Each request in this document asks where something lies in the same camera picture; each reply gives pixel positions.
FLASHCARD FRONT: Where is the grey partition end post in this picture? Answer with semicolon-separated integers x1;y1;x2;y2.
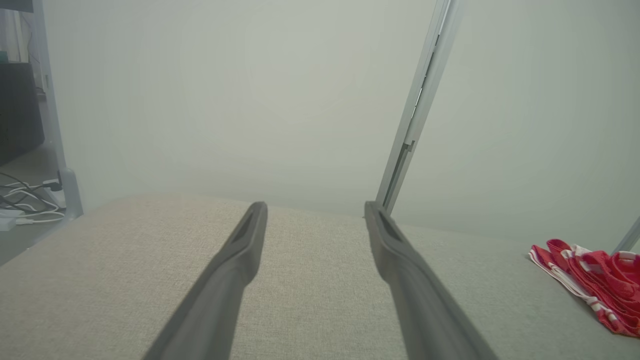
29;0;84;219

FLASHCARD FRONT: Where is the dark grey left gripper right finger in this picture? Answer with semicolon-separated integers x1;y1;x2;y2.
364;201;498;360

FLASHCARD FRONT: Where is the grey metal partition post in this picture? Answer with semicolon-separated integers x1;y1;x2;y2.
375;0;468;216
612;215;640;256

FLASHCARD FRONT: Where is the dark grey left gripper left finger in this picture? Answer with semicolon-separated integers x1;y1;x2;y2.
142;201;268;360

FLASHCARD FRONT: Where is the white cables and power strip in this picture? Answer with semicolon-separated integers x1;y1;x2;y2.
10;186;67;225

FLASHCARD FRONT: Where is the red jersey with white trim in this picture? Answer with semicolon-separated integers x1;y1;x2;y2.
528;238;640;337

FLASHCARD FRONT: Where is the black cabinet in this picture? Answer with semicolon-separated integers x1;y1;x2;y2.
0;62;46;166

